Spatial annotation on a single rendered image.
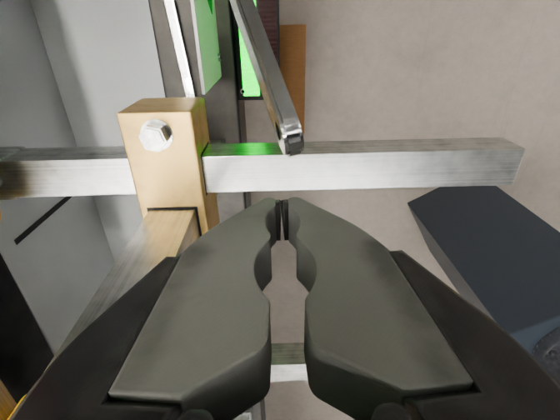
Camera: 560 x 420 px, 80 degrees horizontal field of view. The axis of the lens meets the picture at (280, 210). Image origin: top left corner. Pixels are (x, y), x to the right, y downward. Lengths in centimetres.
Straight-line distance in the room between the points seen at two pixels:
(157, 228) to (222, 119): 19
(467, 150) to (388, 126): 90
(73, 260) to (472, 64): 114
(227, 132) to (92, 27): 21
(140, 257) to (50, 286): 29
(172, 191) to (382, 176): 16
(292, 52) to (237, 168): 77
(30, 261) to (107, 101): 22
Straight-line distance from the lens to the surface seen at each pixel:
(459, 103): 125
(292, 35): 100
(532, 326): 91
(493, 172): 31
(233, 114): 39
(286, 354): 42
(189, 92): 39
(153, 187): 26
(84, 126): 54
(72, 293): 55
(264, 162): 25
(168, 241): 23
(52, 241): 50
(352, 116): 114
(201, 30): 30
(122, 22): 49
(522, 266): 101
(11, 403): 47
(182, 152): 25
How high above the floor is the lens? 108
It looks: 61 degrees down
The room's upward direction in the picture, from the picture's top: 178 degrees clockwise
